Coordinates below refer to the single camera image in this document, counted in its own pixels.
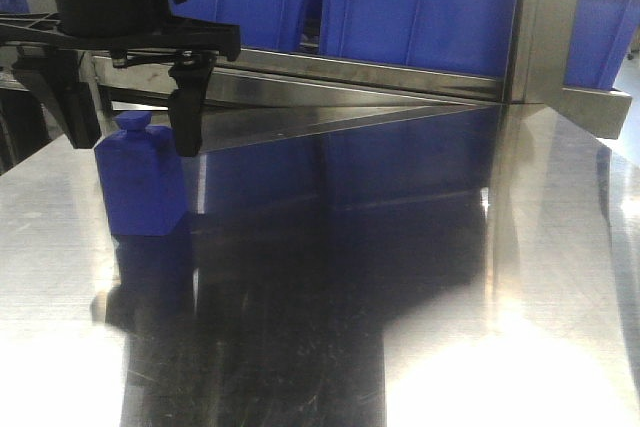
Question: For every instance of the far right blue bin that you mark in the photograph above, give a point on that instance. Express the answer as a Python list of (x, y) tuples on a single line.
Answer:
[(602, 33)]

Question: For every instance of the stainless steel shelf frame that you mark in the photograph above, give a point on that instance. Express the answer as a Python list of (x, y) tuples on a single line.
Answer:
[(537, 57)]

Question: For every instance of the right blue plastic bin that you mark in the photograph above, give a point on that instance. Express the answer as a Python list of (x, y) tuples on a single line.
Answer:
[(458, 36)]

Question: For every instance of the blue bottle part with cap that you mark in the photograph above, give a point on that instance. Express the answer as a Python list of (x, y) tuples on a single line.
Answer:
[(141, 177)]

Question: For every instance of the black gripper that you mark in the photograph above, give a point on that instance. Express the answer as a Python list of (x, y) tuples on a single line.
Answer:
[(117, 26)]

